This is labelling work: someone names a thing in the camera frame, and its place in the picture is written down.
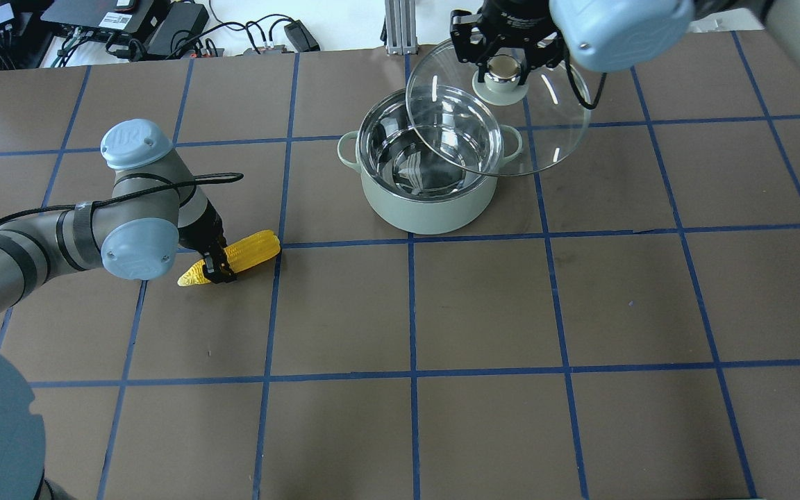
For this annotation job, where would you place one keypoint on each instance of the yellow corn cob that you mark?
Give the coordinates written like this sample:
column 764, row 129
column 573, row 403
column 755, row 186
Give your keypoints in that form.
column 242, row 255

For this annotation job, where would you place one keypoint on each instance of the pale green steel pot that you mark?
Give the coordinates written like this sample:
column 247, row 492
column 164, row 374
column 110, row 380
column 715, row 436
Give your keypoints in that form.
column 429, row 160

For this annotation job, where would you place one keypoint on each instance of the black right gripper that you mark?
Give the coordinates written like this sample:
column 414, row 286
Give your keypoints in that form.
column 511, row 28

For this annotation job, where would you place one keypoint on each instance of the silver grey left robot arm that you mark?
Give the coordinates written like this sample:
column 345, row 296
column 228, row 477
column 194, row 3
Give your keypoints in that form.
column 156, row 206

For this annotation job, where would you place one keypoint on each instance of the black power adapter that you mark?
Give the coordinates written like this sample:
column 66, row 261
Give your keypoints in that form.
column 300, row 38

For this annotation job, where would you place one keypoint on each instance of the glass pot lid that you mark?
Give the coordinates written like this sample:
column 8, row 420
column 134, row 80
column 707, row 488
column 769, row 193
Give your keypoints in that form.
column 498, row 116

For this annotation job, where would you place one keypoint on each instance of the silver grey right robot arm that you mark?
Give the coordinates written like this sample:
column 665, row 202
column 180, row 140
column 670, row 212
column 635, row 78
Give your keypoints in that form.
column 601, row 36

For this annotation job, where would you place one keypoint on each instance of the aluminium frame post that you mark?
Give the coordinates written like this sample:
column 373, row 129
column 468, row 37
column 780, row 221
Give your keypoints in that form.
column 399, row 28

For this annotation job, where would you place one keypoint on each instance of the black power brick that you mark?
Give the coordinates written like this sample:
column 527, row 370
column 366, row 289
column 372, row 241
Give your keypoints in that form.
column 183, row 20

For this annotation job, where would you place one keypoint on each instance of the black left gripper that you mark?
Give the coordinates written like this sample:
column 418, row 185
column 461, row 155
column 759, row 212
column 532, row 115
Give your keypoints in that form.
column 207, row 232

